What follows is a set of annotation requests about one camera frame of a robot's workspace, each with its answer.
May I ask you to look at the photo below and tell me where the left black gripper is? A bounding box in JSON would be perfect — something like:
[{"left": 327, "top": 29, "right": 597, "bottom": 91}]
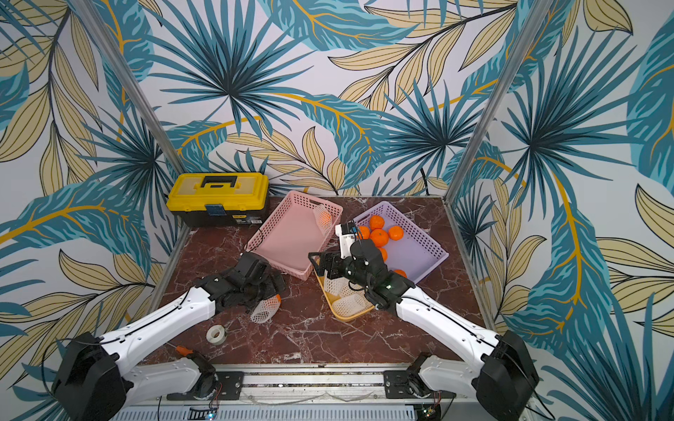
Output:
[{"left": 241, "top": 268, "right": 288, "bottom": 312}]

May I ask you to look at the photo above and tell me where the white foam net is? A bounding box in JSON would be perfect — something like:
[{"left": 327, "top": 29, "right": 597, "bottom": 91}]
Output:
[
  {"left": 332, "top": 294, "right": 372, "bottom": 319},
  {"left": 323, "top": 277, "right": 352, "bottom": 298}
]

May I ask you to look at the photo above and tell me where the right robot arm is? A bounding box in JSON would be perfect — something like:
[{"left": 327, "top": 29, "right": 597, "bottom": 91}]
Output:
[{"left": 308, "top": 240, "right": 540, "bottom": 420}]

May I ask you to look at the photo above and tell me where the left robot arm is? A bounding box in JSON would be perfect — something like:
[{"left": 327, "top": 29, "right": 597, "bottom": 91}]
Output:
[{"left": 51, "top": 253, "right": 286, "bottom": 420}]

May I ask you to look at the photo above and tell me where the yellow plastic tub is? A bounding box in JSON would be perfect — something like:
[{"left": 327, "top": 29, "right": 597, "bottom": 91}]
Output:
[{"left": 314, "top": 272, "right": 374, "bottom": 322}]

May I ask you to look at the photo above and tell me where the pink perforated basket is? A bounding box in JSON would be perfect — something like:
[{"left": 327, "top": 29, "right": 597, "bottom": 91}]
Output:
[{"left": 246, "top": 191, "right": 343, "bottom": 281}]

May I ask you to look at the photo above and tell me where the white tape roll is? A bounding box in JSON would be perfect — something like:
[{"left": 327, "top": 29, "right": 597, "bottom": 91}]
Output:
[{"left": 205, "top": 325, "right": 227, "bottom": 346}]

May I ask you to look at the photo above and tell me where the purple perforated basket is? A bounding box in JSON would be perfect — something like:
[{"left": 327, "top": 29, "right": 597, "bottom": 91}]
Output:
[{"left": 354, "top": 201, "right": 449, "bottom": 283}]

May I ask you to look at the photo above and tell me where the yellow black toolbox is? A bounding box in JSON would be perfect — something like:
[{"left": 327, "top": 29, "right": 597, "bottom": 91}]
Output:
[{"left": 167, "top": 173, "right": 270, "bottom": 228}]

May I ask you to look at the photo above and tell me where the aluminium front rail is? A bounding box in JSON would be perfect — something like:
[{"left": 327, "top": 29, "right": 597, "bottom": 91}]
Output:
[{"left": 115, "top": 363, "right": 491, "bottom": 420}]

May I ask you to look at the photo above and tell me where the orange handled screwdriver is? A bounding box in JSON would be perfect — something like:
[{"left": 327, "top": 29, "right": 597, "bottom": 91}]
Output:
[{"left": 176, "top": 346, "right": 194, "bottom": 357}]

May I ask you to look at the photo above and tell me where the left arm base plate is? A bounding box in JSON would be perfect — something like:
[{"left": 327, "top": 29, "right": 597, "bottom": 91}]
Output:
[{"left": 167, "top": 371, "right": 244, "bottom": 402}]

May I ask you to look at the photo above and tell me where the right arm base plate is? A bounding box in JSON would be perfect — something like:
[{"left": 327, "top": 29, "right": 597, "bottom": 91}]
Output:
[{"left": 383, "top": 369, "right": 456, "bottom": 399}]

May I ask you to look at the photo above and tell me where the right aluminium corner post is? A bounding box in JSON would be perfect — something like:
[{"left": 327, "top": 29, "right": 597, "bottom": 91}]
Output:
[{"left": 444, "top": 0, "right": 546, "bottom": 203}]

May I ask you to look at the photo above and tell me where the aluminium corner post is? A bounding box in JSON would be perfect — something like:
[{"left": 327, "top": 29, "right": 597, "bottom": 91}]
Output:
[
  {"left": 72, "top": 0, "right": 185, "bottom": 175},
  {"left": 444, "top": 0, "right": 546, "bottom": 203}
]

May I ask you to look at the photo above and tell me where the left aluminium corner post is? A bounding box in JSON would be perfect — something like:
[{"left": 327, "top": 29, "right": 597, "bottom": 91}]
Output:
[{"left": 72, "top": 0, "right": 185, "bottom": 175}]

